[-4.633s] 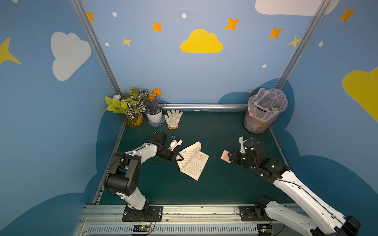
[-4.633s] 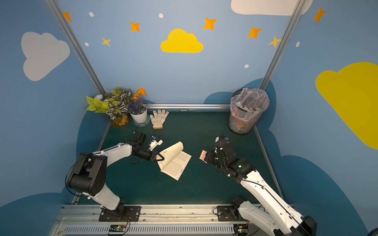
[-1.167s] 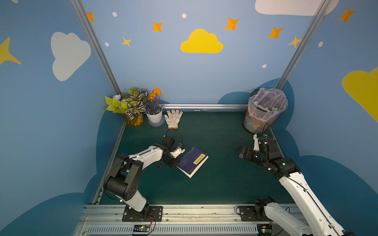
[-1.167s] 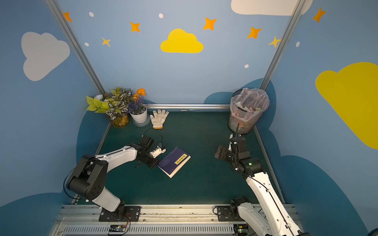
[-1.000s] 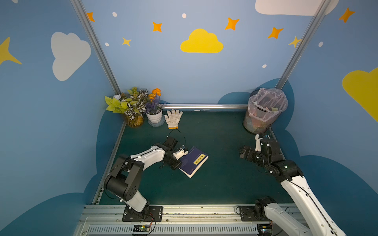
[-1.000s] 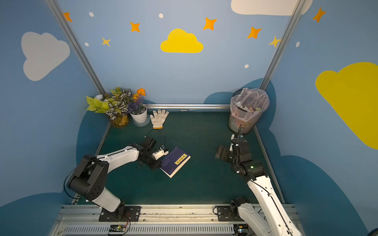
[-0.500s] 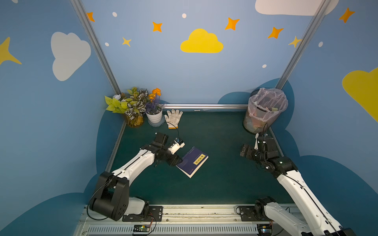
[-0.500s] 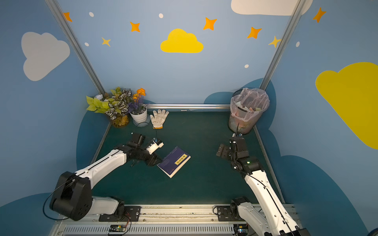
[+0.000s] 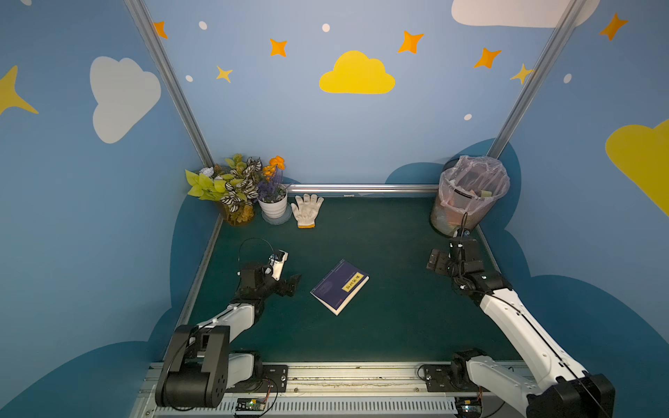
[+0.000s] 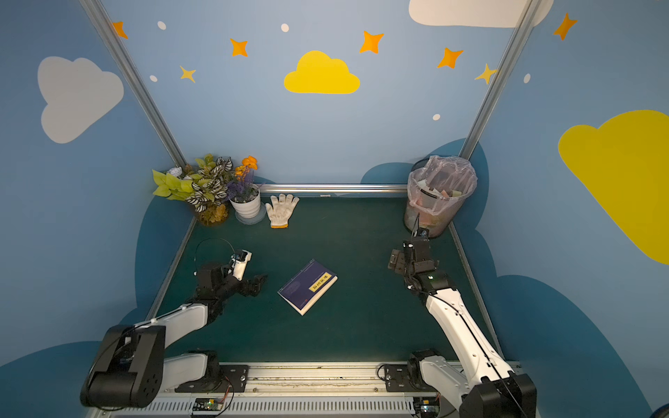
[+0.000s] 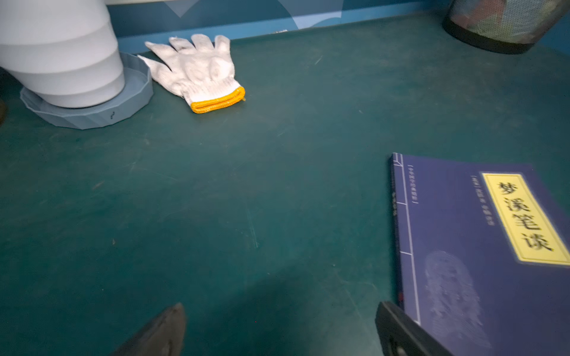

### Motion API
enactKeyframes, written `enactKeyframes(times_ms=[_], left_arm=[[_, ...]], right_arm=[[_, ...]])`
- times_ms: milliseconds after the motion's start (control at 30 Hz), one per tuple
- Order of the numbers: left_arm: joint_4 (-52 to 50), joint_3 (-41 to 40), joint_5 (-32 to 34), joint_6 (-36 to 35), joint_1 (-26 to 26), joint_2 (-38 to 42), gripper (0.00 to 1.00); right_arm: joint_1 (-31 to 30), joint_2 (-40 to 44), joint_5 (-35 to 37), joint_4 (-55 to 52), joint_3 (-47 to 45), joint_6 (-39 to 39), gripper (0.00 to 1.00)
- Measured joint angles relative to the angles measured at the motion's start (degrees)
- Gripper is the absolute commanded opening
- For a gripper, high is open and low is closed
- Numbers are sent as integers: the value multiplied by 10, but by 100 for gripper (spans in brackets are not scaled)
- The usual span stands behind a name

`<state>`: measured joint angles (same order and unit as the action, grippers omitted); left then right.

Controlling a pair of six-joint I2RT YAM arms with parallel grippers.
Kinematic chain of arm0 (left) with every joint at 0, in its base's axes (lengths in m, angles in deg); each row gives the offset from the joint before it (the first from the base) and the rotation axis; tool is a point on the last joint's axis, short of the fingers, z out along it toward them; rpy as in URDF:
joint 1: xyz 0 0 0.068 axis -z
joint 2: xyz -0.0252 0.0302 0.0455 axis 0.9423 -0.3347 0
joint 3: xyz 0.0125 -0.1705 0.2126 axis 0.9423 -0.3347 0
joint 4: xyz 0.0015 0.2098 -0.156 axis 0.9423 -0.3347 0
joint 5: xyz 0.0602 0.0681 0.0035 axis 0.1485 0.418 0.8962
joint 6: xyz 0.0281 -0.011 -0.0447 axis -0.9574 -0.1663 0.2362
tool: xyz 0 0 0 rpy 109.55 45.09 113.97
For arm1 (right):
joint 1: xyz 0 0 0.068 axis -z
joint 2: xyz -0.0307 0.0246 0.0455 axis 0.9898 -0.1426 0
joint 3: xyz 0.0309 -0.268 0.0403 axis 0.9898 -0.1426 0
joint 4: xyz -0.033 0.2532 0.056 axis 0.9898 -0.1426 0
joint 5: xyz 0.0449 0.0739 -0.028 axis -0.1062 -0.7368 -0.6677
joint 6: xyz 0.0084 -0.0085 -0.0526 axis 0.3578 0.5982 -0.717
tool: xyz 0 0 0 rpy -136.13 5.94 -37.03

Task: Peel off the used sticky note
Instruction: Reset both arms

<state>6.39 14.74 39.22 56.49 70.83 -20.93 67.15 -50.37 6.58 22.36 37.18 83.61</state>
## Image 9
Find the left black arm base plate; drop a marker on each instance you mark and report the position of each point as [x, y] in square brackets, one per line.
[272, 376]

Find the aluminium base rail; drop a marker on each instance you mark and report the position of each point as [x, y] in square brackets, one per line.
[337, 389]

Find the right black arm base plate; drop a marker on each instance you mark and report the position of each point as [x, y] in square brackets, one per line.
[445, 378]

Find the left green circuit board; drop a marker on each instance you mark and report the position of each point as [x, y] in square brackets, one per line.
[250, 406]

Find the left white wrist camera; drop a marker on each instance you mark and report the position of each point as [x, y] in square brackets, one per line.
[276, 264]

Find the green circuit board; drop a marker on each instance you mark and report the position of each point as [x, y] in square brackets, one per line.
[250, 406]
[468, 407]

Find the trash bin with plastic bag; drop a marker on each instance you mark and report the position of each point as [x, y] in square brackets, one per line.
[468, 189]

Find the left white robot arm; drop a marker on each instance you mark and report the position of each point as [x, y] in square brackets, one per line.
[199, 367]

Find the green leafy plant pot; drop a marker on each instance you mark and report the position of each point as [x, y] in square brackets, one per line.
[233, 186]

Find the white pot with flowers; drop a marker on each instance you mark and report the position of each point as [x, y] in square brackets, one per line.
[272, 194]

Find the white work glove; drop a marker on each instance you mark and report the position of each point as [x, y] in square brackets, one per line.
[306, 209]

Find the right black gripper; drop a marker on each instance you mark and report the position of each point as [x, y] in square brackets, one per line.
[445, 261]

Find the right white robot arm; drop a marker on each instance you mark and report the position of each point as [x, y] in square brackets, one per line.
[560, 386]

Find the dark blue book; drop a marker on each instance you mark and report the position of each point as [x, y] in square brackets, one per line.
[340, 286]

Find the right green circuit board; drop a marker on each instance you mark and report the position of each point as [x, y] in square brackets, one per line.
[468, 407]

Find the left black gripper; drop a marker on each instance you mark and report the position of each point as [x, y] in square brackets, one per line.
[280, 285]

